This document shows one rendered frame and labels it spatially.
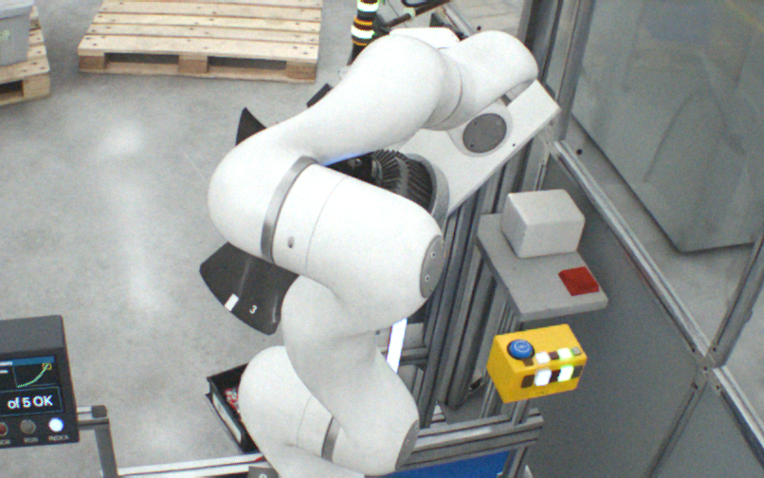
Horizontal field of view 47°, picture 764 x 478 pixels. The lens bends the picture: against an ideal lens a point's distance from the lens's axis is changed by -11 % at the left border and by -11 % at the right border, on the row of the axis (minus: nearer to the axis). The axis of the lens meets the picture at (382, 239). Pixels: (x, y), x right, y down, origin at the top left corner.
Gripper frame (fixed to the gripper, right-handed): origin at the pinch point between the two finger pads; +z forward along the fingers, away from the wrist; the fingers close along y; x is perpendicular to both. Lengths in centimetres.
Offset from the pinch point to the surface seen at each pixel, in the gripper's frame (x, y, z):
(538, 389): -65, 28, -22
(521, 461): -93, 33, -19
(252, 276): -66, -18, 20
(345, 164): -43.4, 1.1, 23.9
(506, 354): -59, 21, -18
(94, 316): -165, -53, 118
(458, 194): -51, 25, 21
